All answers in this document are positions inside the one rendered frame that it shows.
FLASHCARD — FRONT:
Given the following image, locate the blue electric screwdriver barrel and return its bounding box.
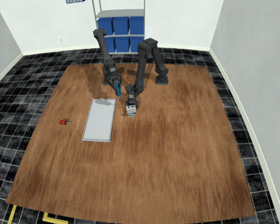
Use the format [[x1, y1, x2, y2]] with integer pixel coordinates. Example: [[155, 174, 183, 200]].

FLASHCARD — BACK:
[[114, 79, 121, 97]]

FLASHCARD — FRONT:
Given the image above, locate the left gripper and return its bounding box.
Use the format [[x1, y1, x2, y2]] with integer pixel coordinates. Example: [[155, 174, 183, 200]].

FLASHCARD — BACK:
[[125, 100, 138, 110]]

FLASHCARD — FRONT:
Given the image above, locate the white rimmed tray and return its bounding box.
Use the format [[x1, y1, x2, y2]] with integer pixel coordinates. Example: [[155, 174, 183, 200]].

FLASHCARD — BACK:
[[82, 99, 116, 142]]

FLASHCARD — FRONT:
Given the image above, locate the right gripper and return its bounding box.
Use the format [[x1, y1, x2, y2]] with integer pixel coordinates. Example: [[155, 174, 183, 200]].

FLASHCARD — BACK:
[[107, 74, 121, 90]]

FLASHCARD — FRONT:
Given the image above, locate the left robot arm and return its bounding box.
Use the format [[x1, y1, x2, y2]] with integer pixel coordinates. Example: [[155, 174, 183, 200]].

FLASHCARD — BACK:
[[125, 38, 169, 100]]

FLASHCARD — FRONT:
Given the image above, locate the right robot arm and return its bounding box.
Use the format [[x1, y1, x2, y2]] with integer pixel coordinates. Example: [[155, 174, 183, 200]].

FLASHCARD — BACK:
[[93, 28, 118, 84]]

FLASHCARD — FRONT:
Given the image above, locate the grey l-shaped bracket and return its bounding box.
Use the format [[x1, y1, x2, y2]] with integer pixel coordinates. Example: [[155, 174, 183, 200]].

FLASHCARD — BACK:
[[126, 105, 136, 114]]

